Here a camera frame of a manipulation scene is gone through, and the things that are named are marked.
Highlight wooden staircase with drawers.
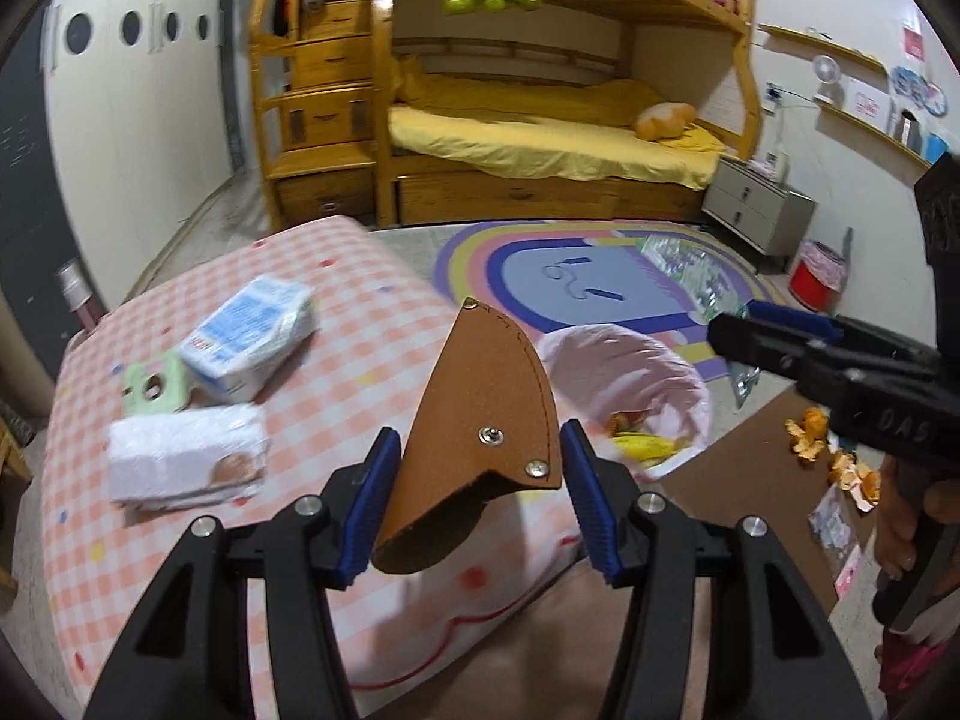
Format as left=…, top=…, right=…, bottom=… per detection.
left=250, top=0, right=380, bottom=230

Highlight rainbow oval rug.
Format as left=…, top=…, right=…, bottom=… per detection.
left=433, top=219, right=788, bottom=383

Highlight person's right hand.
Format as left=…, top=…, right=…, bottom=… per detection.
left=874, top=456, right=960, bottom=584

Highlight clear packet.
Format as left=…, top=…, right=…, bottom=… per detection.
left=808, top=487, right=863, bottom=548

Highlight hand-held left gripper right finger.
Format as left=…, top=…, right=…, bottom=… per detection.
left=559, top=420, right=875, bottom=720

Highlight clear plastic wrapper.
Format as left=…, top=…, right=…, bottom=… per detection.
left=637, top=234, right=762, bottom=410

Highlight blue wall decals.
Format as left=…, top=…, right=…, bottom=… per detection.
left=889, top=66, right=950, bottom=117

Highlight white plastic snack packet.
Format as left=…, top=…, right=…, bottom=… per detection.
left=107, top=403, right=269, bottom=511

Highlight red bin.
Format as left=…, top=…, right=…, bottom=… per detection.
left=789, top=238, right=848, bottom=310

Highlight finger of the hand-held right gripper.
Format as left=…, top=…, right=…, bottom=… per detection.
left=709, top=313, right=850, bottom=392
left=746, top=300, right=938, bottom=372

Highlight wooden wall shelf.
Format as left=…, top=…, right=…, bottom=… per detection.
left=757, top=22, right=886, bottom=76
left=814, top=101, right=935, bottom=170

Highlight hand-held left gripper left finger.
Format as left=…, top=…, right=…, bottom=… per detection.
left=82, top=427, right=406, bottom=720

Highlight grey nightstand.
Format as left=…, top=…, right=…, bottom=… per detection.
left=701, top=157, right=817, bottom=275

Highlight white tissue packet blue print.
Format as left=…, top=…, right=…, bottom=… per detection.
left=178, top=275, right=320, bottom=402

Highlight bin with pink bag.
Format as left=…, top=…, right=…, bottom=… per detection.
left=536, top=324, right=712, bottom=481

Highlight white and grey wardrobe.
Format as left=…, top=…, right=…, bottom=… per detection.
left=0, top=0, right=248, bottom=391

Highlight yellow bed sheet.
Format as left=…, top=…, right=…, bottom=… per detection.
left=388, top=56, right=740, bottom=192

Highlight orange plush toy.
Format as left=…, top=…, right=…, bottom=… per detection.
left=632, top=101, right=698, bottom=141

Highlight small white fan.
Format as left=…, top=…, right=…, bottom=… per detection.
left=811, top=54, right=845, bottom=107

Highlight white box pink print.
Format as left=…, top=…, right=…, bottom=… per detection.
left=844, top=75, right=895, bottom=121

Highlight pink packet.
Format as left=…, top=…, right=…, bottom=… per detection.
left=832, top=544, right=863, bottom=597

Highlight brown floor mat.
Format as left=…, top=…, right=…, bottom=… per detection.
left=660, top=382, right=886, bottom=616

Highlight dusty pink cloth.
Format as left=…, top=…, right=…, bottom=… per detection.
left=352, top=540, right=713, bottom=720

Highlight brown leather piece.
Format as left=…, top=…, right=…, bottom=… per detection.
left=373, top=298, right=565, bottom=575

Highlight wooden bunk bed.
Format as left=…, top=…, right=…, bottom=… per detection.
left=371, top=0, right=762, bottom=226

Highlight orange peel piece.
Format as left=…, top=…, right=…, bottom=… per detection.
left=829, top=450, right=882, bottom=515
left=784, top=406, right=830, bottom=460

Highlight pink checkered tablecloth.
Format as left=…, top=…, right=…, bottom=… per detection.
left=41, top=216, right=593, bottom=717

